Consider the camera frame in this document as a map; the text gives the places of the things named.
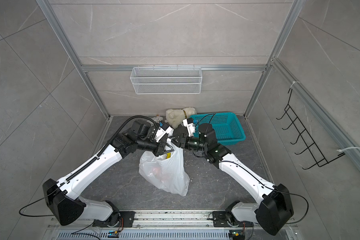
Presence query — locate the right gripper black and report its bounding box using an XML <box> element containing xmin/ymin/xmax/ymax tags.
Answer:
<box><xmin>169</xmin><ymin>134</ymin><xmax>208</xmax><ymax>153</ymax></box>

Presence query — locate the white printed plastic bag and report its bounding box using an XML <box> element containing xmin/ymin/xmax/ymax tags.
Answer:
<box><xmin>139</xmin><ymin>144</ymin><xmax>190</xmax><ymax>197</ymax></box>

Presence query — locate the pink peach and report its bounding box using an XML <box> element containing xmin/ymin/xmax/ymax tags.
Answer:
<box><xmin>152</xmin><ymin>167</ymin><xmax>163</xmax><ymax>179</ymax></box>

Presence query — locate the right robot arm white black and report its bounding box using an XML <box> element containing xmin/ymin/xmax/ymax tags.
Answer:
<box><xmin>170</xmin><ymin>123</ymin><xmax>294</xmax><ymax>236</ymax></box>

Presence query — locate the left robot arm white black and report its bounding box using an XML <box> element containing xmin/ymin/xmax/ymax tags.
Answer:
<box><xmin>43</xmin><ymin>116</ymin><xmax>173</xmax><ymax>227</ymax></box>

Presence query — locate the white plush bear toy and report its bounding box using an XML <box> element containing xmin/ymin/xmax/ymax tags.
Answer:
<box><xmin>166</xmin><ymin>107</ymin><xmax>197</xmax><ymax>129</ymax></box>

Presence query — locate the small white toy car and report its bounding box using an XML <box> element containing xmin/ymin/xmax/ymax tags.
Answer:
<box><xmin>152</xmin><ymin>115</ymin><xmax>164</xmax><ymax>123</ymax></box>

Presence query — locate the teal plastic basket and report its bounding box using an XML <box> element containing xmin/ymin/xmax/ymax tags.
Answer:
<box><xmin>191</xmin><ymin>113</ymin><xmax>246</xmax><ymax>146</ymax></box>

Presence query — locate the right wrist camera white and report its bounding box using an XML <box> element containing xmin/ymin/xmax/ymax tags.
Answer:
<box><xmin>183</xmin><ymin>118</ymin><xmax>196</xmax><ymax>137</ymax></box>

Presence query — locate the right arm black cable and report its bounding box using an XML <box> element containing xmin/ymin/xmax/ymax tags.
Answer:
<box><xmin>193</xmin><ymin>113</ymin><xmax>309</xmax><ymax>224</ymax></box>

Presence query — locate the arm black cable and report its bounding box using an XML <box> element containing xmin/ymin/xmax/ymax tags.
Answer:
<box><xmin>193</xmin><ymin>113</ymin><xmax>309</xmax><ymax>224</ymax></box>
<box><xmin>18</xmin><ymin>115</ymin><xmax>160</xmax><ymax>217</ymax></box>

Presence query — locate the white wire mesh basket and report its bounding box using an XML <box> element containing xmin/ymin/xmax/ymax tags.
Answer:
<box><xmin>130</xmin><ymin>67</ymin><xmax>203</xmax><ymax>95</ymax></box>

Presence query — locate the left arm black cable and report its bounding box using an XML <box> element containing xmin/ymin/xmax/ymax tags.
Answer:
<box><xmin>18</xmin><ymin>115</ymin><xmax>160</xmax><ymax>217</ymax></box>

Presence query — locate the aluminium mounting rail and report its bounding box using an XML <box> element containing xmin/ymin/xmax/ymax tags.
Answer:
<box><xmin>47</xmin><ymin>209</ymin><xmax>298</xmax><ymax>231</ymax></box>

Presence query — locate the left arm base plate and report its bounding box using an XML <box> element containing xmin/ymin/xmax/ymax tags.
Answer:
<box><xmin>92</xmin><ymin>211</ymin><xmax>136</xmax><ymax>228</ymax></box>

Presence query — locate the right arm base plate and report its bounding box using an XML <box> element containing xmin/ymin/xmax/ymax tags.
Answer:
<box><xmin>209</xmin><ymin>211</ymin><xmax>254</xmax><ymax>228</ymax></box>

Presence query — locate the black wire hook rack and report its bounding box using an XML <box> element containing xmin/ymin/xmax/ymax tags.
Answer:
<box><xmin>276</xmin><ymin>89</ymin><xmax>346</xmax><ymax>170</ymax></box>

